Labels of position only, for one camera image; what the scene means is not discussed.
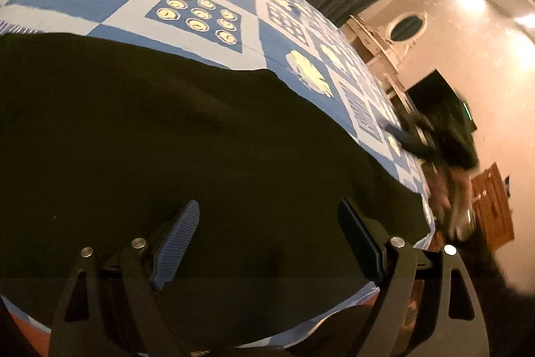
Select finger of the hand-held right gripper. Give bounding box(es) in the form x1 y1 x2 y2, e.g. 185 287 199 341
385 122 435 162

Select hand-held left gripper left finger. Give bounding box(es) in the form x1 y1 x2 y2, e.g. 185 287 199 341
49 200 200 357

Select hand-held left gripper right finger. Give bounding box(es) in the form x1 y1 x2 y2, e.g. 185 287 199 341
338 198 491 357

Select black pants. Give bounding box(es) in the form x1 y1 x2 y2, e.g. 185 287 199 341
0 33 435 345

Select person's right hand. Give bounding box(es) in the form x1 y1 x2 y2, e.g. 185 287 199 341
428 167 475 243

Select black television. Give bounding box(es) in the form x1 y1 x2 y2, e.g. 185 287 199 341
407 68 458 100

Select brown wooden cabinet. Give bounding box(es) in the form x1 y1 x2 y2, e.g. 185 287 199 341
471 162 516 253

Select white dressing table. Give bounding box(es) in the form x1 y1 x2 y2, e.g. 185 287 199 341
343 15 419 119

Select oval vanity mirror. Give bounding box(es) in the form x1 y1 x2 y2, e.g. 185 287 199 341
387 12 428 45

